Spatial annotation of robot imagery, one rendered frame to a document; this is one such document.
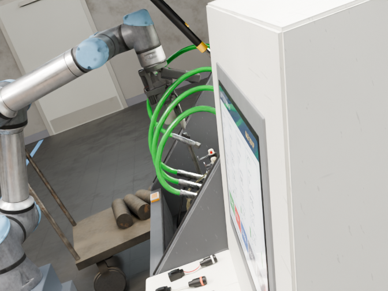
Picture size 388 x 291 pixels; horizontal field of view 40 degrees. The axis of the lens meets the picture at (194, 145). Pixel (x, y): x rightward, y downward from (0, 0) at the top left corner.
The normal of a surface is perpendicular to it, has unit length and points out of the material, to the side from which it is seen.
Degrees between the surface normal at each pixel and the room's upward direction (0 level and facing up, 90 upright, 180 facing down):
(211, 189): 90
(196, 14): 90
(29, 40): 90
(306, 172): 90
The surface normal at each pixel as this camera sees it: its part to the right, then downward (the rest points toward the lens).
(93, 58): -0.15, 0.36
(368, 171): 0.07, 0.29
